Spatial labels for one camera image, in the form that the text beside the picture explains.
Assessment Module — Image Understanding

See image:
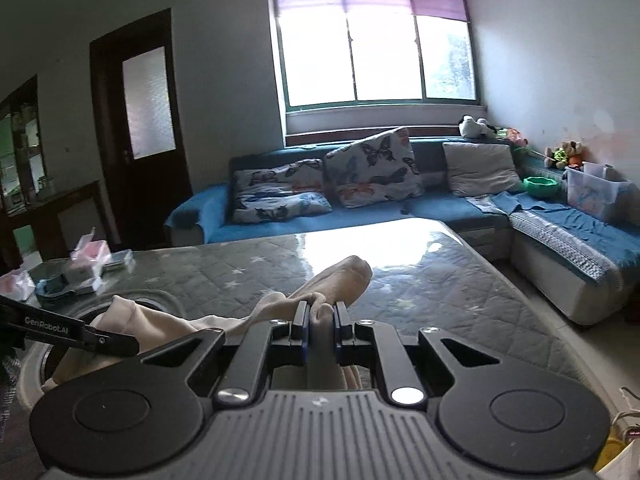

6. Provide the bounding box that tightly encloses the clear plastic storage box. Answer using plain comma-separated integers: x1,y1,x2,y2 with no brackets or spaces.
565,161,634,224

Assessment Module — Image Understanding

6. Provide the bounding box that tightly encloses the purple roller blind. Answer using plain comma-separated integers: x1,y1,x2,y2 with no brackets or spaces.
275,0,470,24

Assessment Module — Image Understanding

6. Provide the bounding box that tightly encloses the round grey laundry basket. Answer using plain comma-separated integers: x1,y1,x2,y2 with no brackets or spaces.
19,287,188,411

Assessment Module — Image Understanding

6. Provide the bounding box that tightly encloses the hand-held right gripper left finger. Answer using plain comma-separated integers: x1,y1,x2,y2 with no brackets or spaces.
141,300,311,408

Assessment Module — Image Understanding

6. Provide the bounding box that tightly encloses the pink tissue pack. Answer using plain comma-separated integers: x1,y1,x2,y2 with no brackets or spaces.
69,227,111,282
0,267,36,307

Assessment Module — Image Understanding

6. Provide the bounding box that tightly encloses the green bowl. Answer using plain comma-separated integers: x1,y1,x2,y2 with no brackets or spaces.
522,176,561,200

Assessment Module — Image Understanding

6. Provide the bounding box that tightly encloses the panda plush toy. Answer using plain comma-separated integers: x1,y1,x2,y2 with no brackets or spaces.
459,115,499,140

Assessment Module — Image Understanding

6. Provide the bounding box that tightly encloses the pink and green plush toy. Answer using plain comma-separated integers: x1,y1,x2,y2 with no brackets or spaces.
495,127,530,149

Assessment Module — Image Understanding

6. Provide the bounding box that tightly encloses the cream garment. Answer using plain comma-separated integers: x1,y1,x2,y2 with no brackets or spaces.
42,255,374,393

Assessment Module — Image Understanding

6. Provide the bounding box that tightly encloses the white bag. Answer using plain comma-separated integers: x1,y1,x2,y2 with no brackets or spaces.
594,385,640,480

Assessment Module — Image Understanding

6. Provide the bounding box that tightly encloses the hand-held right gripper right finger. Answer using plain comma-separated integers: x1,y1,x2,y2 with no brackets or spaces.
334,300,501,406

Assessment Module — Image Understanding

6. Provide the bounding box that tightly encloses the large butterfly print pillow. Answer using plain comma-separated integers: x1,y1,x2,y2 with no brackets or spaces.
322,127,426,210

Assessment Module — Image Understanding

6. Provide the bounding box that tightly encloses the window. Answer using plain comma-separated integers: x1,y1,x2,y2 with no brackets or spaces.
272,0,489,112

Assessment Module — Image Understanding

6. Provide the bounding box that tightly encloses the grey pillow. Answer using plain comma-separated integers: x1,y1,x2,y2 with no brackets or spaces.
442,141,524,198

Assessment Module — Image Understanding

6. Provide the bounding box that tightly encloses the blue sofa throw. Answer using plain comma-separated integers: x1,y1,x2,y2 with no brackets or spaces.
467,191,640,272

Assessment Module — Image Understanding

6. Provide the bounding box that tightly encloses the blue sofa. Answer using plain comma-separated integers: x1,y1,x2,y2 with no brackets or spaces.
165,137,640,327

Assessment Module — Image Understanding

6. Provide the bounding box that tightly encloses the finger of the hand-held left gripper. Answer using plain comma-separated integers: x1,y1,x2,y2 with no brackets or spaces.
80,321,141,359

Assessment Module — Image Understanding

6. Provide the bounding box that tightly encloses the dark wooden door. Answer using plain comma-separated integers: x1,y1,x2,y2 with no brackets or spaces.
89,9,194,252

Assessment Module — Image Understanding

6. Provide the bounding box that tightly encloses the dark wooden cabinet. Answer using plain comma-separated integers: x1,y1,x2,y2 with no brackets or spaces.
0,75,104,272

